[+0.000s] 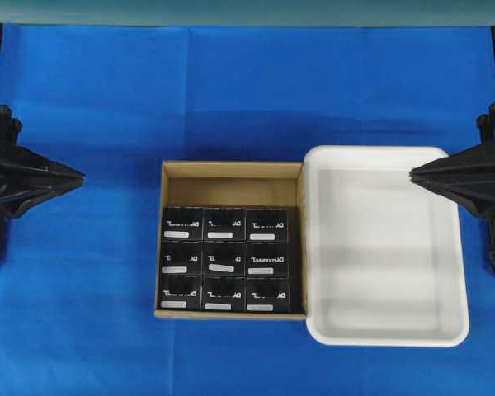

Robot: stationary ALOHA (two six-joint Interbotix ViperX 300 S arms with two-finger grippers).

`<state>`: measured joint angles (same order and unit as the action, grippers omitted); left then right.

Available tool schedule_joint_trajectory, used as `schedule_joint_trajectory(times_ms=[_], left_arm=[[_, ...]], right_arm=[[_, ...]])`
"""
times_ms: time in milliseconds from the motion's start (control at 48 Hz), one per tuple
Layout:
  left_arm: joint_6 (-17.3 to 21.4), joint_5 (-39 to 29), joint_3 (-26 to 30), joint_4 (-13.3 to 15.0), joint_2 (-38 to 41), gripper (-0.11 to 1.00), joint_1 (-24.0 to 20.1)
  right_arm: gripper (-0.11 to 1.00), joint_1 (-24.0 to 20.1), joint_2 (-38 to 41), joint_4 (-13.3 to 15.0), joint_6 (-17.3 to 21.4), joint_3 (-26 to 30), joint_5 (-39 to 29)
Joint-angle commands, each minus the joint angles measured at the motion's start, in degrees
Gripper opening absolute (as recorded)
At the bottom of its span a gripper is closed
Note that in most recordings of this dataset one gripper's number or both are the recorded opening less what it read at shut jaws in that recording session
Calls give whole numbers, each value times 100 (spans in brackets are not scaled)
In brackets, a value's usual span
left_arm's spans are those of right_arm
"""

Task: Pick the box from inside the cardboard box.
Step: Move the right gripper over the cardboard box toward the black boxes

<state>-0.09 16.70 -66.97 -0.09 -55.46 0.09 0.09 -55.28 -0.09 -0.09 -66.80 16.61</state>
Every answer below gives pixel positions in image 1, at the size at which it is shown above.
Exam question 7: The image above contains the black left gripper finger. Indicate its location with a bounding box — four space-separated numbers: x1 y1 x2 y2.
7 144 85 182
6 179 84 219

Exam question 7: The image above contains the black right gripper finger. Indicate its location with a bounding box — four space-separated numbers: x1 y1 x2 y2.
409 142 495 182
410 177 495 219

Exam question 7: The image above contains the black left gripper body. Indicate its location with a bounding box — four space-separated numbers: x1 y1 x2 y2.
0 106 23 219

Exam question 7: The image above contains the black box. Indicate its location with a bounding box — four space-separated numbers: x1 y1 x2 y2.
158 276 202 311
246 278 291 314
160 240 203 276
246 208 288 243
245 243 290 278
202 241 246 277
161 206 203 241
203 207 246 242
201 276 247 313

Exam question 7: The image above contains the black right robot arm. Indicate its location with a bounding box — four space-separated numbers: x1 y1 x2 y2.
409 26 495 273

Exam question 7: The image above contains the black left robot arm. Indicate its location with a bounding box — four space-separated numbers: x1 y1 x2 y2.
0 24 85 259

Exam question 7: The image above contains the open cardboard box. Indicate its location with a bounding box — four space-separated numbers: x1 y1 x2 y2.
154 161 309 321

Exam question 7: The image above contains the white plastic tray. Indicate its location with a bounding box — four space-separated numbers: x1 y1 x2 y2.
302 146 469 347

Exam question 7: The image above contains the blue table cloth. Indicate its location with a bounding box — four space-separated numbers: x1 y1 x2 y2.
0 25 495 395

